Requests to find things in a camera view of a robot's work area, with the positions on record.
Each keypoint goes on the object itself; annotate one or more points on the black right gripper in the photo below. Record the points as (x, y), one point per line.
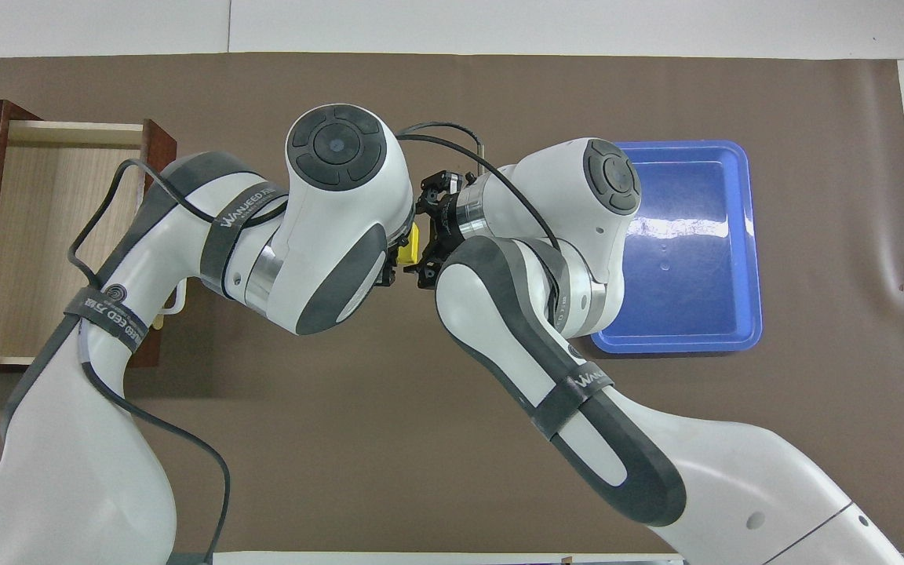
(452, 224)

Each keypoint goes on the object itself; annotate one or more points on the yellow block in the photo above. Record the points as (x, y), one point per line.
(413, 243)

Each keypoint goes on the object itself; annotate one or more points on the dark wooden drawer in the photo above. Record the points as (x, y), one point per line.
(44, 235)

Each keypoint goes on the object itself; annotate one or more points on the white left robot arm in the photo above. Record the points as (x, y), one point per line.
(326, 235)

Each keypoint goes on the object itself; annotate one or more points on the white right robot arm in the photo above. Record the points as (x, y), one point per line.
(546, 188)

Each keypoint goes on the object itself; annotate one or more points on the brown table mat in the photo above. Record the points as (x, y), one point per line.
(342, 471)

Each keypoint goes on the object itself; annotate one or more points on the blue plastic tray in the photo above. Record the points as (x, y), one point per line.
(695, 235)

